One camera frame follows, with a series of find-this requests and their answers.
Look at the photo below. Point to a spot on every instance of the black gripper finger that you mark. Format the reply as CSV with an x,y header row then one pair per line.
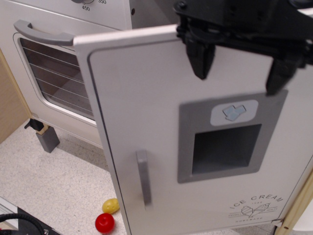
x,y
281,72
201,57

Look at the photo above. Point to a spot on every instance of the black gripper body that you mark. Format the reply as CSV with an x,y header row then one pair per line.
x,y
269,27

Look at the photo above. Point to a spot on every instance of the white toy fridge door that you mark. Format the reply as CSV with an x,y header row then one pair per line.
x,y
136,81

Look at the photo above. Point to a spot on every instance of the white toy kitchen cabinet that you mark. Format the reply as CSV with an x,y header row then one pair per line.
x,y
204,108

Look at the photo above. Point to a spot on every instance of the grey ice dispenser panel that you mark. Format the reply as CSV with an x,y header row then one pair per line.
x,y
226,136

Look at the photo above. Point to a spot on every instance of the grey oven temperature knob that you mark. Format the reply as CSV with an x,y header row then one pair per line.
x,y
77,1

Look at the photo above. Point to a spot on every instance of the white toy oven door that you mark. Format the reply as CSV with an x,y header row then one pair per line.
x,y
49,77

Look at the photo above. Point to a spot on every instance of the grey kitchen leg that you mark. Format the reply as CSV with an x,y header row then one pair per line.
x,y
49,140

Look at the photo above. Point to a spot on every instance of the yellow toy potato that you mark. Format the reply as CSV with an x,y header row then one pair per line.
x,y
110,206

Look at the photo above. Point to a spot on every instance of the black clamp on leg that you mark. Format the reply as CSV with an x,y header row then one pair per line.
x,y
34,124

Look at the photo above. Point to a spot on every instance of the red toy tomato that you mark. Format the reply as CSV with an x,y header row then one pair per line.
x,y
105,223

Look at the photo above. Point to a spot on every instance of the light wooden left panel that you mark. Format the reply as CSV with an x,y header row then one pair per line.
x,y
13,108

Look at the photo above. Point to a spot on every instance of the grey fridge door handle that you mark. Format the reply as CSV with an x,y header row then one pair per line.
x,y
143,170

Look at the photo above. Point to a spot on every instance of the light wooden side post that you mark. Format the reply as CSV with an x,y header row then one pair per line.
x,y
297,209

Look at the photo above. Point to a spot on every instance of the grey oven door handle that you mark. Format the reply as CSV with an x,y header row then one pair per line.
x,y
25,29

